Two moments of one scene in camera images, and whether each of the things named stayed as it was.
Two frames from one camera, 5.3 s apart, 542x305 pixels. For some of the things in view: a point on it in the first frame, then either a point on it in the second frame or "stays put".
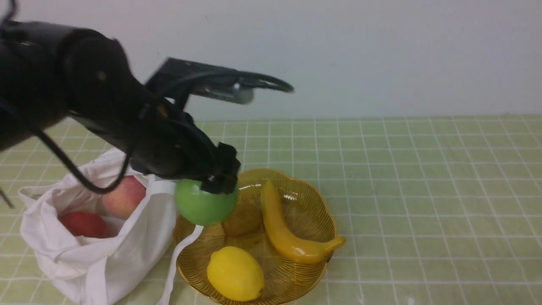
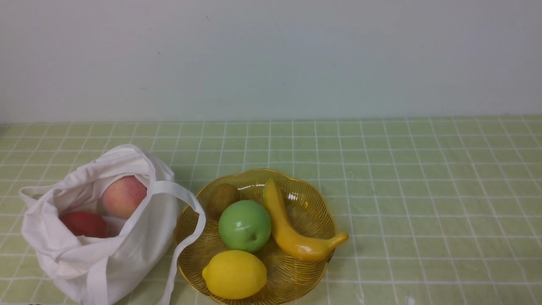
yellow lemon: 233,274 stays put
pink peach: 120,202 stays put
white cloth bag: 137,250 stays put
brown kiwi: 245,220 -> 219,195
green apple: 200,207 -> 245,225
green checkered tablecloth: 435,210 stays put
